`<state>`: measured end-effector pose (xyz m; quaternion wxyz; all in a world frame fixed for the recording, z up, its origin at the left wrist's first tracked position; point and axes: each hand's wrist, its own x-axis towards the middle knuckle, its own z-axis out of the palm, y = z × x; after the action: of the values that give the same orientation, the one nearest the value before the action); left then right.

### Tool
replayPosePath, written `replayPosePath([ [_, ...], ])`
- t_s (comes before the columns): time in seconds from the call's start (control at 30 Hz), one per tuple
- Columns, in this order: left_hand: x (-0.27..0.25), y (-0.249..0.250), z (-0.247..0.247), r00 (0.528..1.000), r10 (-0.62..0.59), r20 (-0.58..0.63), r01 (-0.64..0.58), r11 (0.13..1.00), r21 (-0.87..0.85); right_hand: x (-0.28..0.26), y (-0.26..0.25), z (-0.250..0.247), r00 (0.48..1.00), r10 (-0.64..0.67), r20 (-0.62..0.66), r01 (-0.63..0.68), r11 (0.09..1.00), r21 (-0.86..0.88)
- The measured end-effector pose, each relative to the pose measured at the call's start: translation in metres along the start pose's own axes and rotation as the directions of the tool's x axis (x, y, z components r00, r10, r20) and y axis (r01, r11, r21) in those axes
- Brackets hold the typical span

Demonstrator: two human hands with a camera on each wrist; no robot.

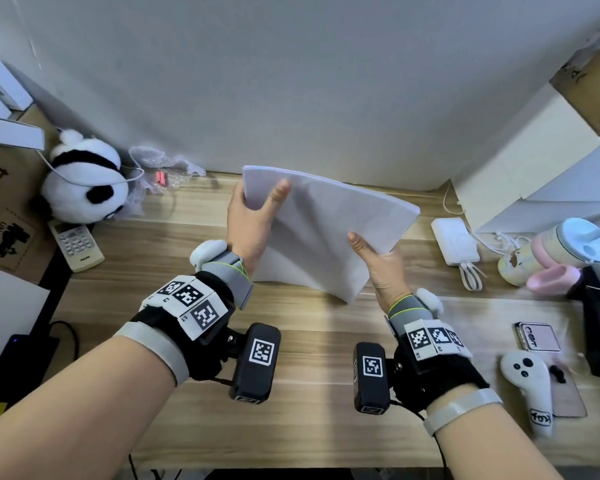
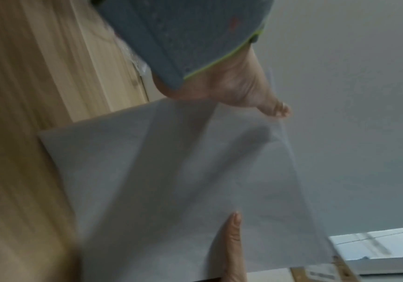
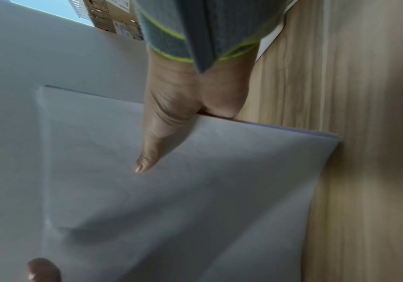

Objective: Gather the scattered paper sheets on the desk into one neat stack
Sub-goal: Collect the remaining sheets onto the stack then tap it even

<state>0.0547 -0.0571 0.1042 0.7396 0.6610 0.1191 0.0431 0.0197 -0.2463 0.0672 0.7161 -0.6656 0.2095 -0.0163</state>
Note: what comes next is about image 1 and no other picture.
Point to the black wrist brace with markers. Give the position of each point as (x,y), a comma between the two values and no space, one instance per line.
(195,309)
(432,354)

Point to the person's left hand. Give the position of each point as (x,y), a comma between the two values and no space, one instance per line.
(242,229)

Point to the small pink item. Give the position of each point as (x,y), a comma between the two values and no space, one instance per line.
(160,178)

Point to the small pink flip phone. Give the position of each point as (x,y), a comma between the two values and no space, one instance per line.
(537,337)

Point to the white handheld controller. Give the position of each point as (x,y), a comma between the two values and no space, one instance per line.
(530,389)

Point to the cream and pink tumbler holder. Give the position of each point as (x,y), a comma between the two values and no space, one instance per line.
(550,278)

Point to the brown cardboard box black print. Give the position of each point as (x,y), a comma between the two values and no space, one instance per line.
(10,204)

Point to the panda plush toy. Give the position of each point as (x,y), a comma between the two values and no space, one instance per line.
(85,179)

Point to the pastel tumbler with blue lid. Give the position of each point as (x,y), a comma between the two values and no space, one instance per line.
(567,242)

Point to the white remote control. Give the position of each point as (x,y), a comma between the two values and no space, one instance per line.
(76,245)

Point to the person's right forearm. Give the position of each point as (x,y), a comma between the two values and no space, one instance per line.
(485,444)

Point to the person's right hand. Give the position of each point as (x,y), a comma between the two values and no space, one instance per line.
(387,274)

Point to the large white box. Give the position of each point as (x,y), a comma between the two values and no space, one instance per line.
(525,164)

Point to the person's right thumb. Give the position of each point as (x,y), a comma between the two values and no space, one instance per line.
(361,243)

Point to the stack of white paper sheets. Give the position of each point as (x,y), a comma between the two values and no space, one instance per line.
(325,219)

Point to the black flat device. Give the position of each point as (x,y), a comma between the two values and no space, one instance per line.
(15,374)

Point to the brown cardboard box white label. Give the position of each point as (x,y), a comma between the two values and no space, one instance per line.
(592,84)

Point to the white flat box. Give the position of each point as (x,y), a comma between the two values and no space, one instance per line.
(10,132)

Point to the clear plastic bag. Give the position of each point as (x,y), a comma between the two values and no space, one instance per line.
(172,162)

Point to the black wrist camera with marker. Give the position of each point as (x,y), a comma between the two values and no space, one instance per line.
(256,362)
(371,377)

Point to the person's left forearm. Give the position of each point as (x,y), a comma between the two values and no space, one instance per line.
(75,414)

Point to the white power bank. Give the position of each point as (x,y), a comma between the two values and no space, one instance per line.
(455,241)

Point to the white board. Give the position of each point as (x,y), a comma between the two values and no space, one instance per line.
(7,314)

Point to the person's left thumb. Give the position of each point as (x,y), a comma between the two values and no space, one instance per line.
(276,197)

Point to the pink smartphone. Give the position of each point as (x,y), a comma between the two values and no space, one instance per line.
(570,397)

